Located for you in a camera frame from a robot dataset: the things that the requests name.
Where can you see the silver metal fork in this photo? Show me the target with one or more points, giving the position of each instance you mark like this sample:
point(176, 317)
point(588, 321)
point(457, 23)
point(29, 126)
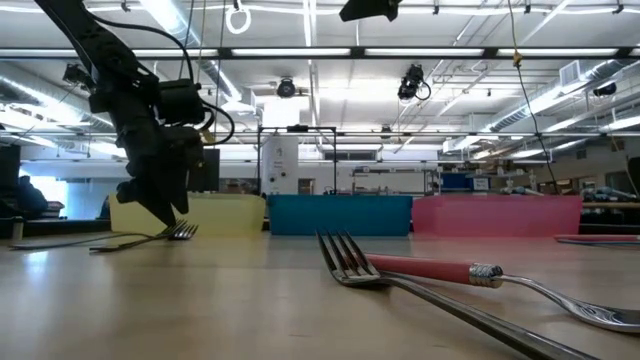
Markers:
point(361, 280)
point(162, 232)
point(186, 232)

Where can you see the black ceiling device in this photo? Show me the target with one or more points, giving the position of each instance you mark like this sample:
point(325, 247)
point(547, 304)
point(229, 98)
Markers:
point(605, 90)
point(75, 75)

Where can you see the background metal shelving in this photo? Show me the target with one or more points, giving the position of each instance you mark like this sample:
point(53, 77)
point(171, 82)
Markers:
point(390, 172)

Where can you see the black monitor panel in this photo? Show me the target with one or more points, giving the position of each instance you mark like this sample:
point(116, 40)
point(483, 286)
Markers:
point(210, 170)

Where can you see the black overhead camera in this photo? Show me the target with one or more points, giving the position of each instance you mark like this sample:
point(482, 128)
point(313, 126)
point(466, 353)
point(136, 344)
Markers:
point(411, 80)

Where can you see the black dome camera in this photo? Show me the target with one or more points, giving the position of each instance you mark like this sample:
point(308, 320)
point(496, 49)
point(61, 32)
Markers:
point(286, 89)

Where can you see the person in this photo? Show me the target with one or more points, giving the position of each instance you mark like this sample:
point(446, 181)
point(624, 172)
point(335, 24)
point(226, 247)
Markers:
point(105, 210)
point(32, 197)

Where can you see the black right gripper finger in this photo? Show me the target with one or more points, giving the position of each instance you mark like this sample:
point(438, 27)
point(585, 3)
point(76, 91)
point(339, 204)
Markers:
point(370, 9)

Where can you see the pink plastic bin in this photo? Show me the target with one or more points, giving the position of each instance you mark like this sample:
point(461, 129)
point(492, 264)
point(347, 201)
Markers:
point(500, 215)

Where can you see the black metal frame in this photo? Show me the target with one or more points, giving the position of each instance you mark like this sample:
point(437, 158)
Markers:
point(300, 128)

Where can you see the white cylindrical machine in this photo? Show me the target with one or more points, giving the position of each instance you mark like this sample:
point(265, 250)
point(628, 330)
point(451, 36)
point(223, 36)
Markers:
point(280, 165)

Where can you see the overhead light bar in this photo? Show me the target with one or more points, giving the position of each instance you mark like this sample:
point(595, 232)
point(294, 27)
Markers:
point(290, 51)

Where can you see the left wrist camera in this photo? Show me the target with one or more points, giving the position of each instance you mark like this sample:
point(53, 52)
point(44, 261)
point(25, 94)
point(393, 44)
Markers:
point(182, 102)

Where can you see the wooden workbench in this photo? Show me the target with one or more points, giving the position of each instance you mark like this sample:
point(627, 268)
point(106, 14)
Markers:
point(610, 205)

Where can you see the blue storage crate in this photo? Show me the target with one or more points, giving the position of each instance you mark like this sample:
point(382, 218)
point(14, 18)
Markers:
point(452, 181)

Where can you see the yellow plastic bin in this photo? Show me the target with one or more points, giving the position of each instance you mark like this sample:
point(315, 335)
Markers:
point(225, 215)

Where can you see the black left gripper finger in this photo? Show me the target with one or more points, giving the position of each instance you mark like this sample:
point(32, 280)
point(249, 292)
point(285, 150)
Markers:
point(150, 197)
point(181, 190)

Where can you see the white air vent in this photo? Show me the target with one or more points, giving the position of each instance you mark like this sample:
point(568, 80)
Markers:
point(570, 72)

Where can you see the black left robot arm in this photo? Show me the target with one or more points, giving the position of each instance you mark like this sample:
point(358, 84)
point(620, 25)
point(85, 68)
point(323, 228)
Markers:
point(100, 45)

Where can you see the blue grey tubes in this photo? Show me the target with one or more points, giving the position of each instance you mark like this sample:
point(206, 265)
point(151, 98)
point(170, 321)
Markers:
point(607, 194)

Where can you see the silver ventilation duct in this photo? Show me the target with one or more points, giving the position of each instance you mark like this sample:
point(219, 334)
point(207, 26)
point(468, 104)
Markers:
point(550, 95)
point(30, 95)

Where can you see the small grey post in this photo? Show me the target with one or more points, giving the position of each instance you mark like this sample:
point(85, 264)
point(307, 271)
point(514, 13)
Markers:
point(17, 232)

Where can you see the black background equipment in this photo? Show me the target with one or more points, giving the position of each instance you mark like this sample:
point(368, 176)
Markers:
point(10, 165)

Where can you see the blue plastic bin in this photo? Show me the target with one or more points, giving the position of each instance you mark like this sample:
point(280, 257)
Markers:
point(340, 215)

